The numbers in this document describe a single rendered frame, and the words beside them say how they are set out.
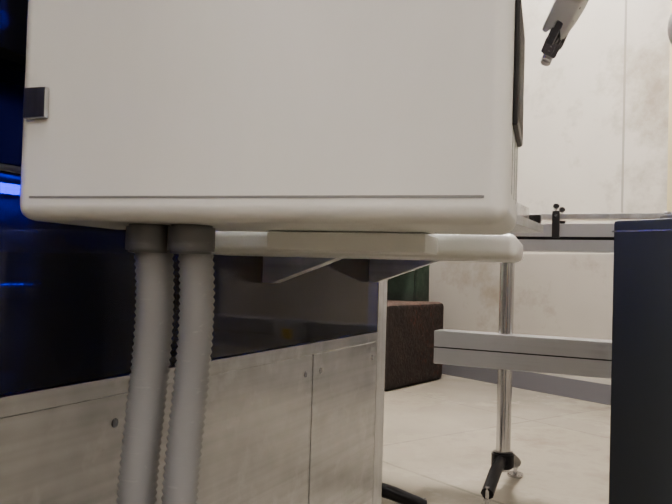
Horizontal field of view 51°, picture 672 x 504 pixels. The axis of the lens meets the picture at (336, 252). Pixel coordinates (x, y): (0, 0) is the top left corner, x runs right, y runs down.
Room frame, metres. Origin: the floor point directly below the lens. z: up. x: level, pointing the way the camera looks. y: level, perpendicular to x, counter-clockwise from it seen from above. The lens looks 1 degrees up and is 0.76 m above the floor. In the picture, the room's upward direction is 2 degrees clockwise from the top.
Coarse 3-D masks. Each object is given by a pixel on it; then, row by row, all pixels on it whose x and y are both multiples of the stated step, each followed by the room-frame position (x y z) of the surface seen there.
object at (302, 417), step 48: (96, 384) 0.94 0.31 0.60; (240, 384) 1.25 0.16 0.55; (288, 384) 1.41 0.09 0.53; (336, 384) 1.60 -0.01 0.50; (0, 432) 0.81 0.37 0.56; (48, 432) 0.87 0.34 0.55; (96, 432) 0.94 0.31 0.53; (240, 432) 1.25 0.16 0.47; (288, 432) 1.41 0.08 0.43; (336, 432) 1.61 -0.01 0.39; (0, 480) 0.81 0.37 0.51; (48, 480) 0.87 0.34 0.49; (96, 480) 0.95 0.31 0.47; (240, 480) 1.26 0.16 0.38; (288, 480) 1.42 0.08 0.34; (336, 480) 1.62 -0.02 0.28
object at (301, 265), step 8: (264, 256) 1.30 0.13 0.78; (264, 264) 1.30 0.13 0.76; (272, 264) 1.30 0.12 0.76; (280, 264) 1.29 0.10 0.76; (288, 264) 1.28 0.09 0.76; (296, 264) 1.27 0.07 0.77; (304, 264) 1.27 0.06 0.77; (312, 264) 1.26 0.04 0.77; (320, 264) 1.26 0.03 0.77; (264, 272) 1.30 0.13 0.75; (272, 272) 1.30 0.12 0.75; (280, 272) 1.29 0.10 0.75; (288, 272) 1.28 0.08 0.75; (296, 272) 1.27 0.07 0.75; (304, 272) 1.29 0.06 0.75; (264, 280) 1.30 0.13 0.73; (272, 280) 1.30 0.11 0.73; (280, 280) 1.30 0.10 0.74
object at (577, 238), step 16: (560, 208) 2.47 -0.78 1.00; (544, 224) 2.38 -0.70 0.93; (560, 224) 2.35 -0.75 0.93; (576, 224) 2.33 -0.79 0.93; (592, 224) 2.31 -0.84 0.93; (608, 224) 2.29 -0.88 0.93; (528, 240) 2.40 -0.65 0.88; (544, 240) 2.38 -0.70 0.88; (560, 240) 2.35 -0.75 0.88; (576, 240) 2.33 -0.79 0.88; (592, 240) 2.31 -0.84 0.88; (608, 240) 2.29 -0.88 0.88
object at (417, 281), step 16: (416, 272) 5.09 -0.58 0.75; (400, 288) 5.15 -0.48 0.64; (416, 288) 5.09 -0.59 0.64; (400, 304) 4.61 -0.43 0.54; (416, 304) 4.76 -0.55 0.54; (432, 304) 4.94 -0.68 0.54; (400, 320) 4.57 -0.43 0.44; (416, 320) 4.74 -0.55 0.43; (432, 320) 4.93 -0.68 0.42; (400, 336) 4.58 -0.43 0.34; (416, 336) 4.75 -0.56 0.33; (432, 336) 4.93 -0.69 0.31; (400, 352) 4.58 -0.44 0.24; (416, 352) 4.75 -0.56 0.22; (432, 352) 4.94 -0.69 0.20; (400, 368) 4.59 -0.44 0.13; (416, 368) 4.76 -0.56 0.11; (432, 368) 4.94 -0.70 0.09; (400, 384) 4.59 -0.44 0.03
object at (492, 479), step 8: (496, 456) 2.46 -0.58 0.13; (504, 456) 2.45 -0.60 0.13; (512, 456) 2.46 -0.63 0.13; (496, 464) 2.40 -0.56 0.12; (504, 464) 2.42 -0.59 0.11; (512, 464) 2.46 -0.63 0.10; (488, 472) 2.37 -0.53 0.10; (496, 472) 2.36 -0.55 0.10; (512, 472) 2.69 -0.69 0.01; (520, 472) 2.70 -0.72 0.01; (488, 480) 2.32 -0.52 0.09; (496, 480) 2.33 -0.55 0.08; (488, 488) 2.29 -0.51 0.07; (488, 496) 2.29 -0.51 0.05
